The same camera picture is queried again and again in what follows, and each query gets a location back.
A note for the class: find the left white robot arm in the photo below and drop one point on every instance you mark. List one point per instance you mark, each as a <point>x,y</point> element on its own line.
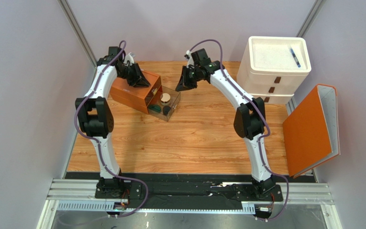
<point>93,117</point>

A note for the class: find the clear bottom drawer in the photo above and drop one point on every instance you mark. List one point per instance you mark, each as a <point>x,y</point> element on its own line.
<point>175,99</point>

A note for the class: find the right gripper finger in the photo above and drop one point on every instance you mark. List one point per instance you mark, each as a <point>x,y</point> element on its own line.
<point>181,84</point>
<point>192,81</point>

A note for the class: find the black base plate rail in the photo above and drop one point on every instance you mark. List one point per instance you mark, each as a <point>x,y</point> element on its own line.
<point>231,191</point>

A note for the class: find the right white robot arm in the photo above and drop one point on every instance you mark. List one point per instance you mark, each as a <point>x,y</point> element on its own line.
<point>249,120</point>

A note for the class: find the gold lid cream jar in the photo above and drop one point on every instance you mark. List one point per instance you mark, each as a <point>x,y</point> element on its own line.
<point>165,99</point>

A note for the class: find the green round compact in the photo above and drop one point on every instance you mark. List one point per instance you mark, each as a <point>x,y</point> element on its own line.
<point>155,108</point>

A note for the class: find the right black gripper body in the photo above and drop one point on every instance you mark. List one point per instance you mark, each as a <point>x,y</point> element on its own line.
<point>189,75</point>

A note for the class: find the black round jar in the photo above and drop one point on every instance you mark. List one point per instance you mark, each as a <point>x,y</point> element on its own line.
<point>166,110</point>

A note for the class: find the orange ring binder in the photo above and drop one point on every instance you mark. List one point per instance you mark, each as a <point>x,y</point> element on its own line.
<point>311,131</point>

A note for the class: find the white three-drawer cabinet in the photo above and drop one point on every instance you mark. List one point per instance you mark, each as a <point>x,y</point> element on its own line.
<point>268,70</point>

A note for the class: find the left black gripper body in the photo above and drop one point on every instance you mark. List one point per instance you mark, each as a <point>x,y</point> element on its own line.
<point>131,73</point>

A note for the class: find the blue pen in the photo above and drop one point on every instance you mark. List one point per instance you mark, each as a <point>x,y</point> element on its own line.
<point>295,57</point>

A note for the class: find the orange drawer box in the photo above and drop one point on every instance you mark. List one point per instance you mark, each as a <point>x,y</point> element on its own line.
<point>137,98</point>

